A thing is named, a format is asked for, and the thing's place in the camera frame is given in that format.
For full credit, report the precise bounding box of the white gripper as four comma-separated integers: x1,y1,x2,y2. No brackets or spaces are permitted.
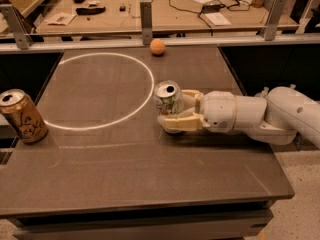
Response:
158,89,236,133

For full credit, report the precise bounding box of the white green 7up can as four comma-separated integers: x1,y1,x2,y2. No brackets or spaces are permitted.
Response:
152,80,185,134

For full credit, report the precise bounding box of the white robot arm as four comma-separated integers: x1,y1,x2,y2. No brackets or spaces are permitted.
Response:
155,84,320,148

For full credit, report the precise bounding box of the gold LaCroix can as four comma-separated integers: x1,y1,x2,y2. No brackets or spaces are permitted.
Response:
0,89,48,144

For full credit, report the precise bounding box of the orange ball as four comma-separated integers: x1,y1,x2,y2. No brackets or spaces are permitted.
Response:
150,39,166,55

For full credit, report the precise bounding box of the clear small bottle left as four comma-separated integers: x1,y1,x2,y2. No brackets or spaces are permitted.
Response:
255,87,269,98

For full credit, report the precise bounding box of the white paper card right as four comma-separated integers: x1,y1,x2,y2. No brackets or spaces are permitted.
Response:
205,12,231,26

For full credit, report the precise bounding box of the wooden background desk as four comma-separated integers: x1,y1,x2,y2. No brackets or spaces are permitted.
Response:
34,0,299,36

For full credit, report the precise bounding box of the small black box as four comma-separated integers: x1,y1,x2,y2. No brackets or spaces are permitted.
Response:
119,5,126,11

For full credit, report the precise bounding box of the black device on desk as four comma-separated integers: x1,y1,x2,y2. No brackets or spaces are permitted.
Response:
76,7,106,15

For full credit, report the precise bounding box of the white paper sheet left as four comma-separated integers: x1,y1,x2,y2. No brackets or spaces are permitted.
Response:
45,12,76,26

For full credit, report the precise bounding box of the metal bracket right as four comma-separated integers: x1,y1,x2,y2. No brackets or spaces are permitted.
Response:
261,0,286,41

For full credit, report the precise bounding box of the metal bracket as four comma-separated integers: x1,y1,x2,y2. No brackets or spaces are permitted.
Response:
140,1,153,45
261,0,286,41
0,4,33,50

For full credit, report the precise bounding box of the metal bracket middle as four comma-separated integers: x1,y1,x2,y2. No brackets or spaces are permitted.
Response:
140,1,153,45

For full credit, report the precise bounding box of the metal rail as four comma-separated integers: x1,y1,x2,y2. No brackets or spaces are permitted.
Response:
0,33,320,54

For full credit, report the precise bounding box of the metal bracket left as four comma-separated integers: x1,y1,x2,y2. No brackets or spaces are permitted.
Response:
0,4,33,50

